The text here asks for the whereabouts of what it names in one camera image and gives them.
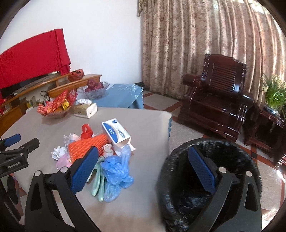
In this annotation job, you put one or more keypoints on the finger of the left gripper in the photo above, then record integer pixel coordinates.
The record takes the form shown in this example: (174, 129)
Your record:
(28, 147)
(12, 140)

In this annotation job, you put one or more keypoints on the blue white cardboard box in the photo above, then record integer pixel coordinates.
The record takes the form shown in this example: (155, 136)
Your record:
(116, 133)

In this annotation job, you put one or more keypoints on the blue covered side table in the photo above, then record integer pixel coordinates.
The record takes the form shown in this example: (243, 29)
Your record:
(122, 96)

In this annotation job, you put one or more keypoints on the glass fruit bowl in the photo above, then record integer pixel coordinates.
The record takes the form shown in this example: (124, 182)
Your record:
(93, 94)

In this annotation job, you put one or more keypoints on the gold tissue box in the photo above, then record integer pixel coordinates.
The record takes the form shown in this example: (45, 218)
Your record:
(85, 108)

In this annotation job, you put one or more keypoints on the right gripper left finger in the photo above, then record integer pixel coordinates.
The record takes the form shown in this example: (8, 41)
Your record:
(42, 212)

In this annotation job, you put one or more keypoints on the wooden tv cabinet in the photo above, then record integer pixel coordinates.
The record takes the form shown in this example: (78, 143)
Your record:
(52, 84)

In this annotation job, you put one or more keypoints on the floral beige curtain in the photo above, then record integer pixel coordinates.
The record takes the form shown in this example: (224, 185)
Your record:
(176, 35)

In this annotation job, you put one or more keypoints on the glass snack bowl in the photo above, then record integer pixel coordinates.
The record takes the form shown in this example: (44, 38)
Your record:
(60, 106)

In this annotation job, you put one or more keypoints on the pink face mask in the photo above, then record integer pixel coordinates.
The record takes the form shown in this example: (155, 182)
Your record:
(64, 161)

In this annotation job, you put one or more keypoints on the red cloth cover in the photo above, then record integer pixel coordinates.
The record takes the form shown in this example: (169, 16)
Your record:
(33, 57)

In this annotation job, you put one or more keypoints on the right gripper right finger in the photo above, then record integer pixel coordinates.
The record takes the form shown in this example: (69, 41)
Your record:
(235, 202)

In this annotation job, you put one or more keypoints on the dark wooden armchair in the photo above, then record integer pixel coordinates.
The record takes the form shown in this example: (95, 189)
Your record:
(216, 100)

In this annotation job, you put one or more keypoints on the green potted plant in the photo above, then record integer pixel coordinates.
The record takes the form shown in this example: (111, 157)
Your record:
(274, 90)

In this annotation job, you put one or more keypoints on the red apples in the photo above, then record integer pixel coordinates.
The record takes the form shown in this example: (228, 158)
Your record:
(93, 85)

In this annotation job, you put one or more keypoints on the red plastic bag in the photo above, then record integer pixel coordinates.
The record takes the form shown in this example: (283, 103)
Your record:
(86, 132)

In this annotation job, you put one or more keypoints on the orange foam fruit net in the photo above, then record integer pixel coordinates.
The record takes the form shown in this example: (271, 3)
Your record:
(79, 148)

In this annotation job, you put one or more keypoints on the red basket on cabinet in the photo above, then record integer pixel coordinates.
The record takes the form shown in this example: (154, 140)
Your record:
(76, 75)

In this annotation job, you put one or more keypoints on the green rubber glove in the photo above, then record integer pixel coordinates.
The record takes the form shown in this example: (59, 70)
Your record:
(98, 183)

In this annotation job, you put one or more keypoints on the black trash bin with bag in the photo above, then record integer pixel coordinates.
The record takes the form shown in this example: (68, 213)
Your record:
(180, 195)

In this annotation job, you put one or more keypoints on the dark wooden side table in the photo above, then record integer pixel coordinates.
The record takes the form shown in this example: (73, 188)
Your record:
(266, 131)

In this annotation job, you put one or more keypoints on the blue plastic glove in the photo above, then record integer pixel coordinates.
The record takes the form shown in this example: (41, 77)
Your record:
(116, 172)

